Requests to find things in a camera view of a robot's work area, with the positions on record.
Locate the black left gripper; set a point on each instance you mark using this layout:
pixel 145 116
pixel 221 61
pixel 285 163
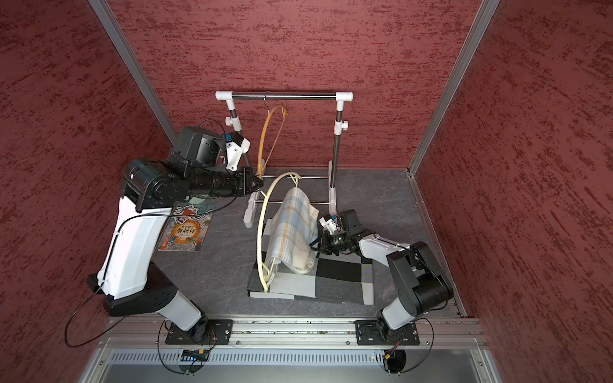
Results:
pixel 242 173

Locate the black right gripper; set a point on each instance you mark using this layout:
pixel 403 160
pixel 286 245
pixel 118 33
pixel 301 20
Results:
pixel 326 247

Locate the grey black checkered scarf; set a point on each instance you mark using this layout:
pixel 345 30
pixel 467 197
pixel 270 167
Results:
pixel 343 278

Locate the blue plaid fringed scarf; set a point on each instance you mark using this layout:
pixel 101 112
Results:
pixel 292 230

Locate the light cream wooden hanger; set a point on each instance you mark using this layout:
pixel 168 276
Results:
pixel 266 269

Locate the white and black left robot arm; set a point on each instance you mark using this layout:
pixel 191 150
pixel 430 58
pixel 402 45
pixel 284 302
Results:
pixel 201 163

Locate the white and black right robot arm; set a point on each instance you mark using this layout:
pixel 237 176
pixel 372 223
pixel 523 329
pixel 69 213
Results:
pixel 440 290

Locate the colourful illustrated book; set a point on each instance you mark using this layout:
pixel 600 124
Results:
pixel 186 229

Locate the left aluminium corner profile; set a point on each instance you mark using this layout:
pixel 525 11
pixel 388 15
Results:
pixel 112 27

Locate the aluminium corner profile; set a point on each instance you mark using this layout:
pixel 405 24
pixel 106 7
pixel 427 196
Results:
pixel 112 27
pixel 473 39

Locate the white and steel clothes rack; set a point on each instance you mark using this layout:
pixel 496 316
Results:
pixel 302 131

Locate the right aluminium corner profile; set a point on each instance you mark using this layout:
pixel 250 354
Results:
pixel 473 39

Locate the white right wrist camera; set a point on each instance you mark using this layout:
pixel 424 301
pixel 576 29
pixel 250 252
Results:
pixel 329 224

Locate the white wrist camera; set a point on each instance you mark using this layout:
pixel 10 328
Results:
pixel 236 146
pixel 329 224

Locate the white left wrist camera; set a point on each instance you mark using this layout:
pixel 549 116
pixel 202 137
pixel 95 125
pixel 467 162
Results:
pixel 236 146

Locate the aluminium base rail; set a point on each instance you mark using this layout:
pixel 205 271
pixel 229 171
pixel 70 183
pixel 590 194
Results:
pixel 270 332

